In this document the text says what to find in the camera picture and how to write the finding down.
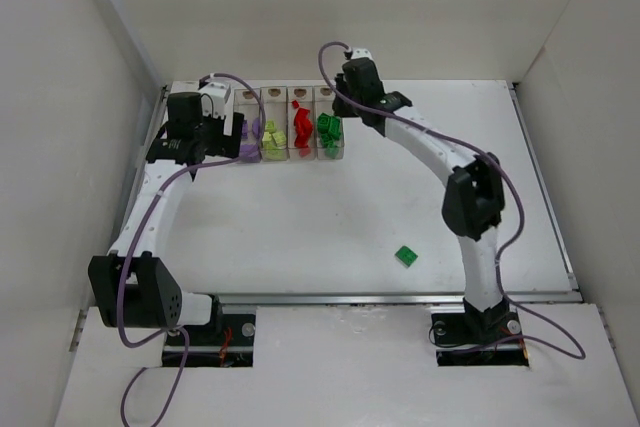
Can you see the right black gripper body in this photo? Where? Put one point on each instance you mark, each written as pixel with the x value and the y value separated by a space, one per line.
pixel 339 103

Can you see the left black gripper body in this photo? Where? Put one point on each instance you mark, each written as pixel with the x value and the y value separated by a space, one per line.
pixel 230 134

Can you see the green lego top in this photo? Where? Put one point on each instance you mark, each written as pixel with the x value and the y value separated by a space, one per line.
pixel 335 130

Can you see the green lego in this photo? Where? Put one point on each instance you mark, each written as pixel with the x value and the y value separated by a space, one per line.
pixel 332 151
pixel 335 130
pixel 326 140
pixel 323 122

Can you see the purple curved lego block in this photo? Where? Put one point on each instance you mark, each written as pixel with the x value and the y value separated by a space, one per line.
pixel 249 153

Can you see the purple round lego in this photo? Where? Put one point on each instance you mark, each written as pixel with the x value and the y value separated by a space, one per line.
pixel 256 127

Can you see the red round lego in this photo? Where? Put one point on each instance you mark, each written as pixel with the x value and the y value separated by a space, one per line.
pixel 302 140

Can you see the purple lego stack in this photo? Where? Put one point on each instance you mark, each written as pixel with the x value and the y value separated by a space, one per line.
pixel 244 130

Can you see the red square lego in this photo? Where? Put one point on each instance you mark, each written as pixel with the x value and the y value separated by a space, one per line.
pixel 301 114

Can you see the red tall lego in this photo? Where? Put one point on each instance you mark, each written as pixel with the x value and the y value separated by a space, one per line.
pixel 303 126

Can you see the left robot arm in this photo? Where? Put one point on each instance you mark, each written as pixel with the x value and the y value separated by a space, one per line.
pixel 131 284

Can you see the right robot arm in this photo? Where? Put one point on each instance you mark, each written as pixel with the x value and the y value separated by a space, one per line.
pixel 474 196

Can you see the green lego plate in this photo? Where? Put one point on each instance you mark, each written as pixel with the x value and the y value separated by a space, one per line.
pixel 406 256

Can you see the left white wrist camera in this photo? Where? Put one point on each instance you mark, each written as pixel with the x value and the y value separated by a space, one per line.
pixel 215 96

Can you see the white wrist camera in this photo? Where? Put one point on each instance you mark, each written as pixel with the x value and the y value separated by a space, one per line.
pixel 215 96
pixel 358 53

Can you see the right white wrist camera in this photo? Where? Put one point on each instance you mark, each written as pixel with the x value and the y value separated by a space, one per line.
pixel 358 53

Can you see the aluminium rail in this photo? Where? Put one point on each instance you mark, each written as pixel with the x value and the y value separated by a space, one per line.
pixel 274 299

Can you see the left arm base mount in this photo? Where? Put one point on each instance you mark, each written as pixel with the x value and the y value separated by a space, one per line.
pixel 225 342

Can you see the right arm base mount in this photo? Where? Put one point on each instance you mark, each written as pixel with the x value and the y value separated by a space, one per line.
pixel 458 345

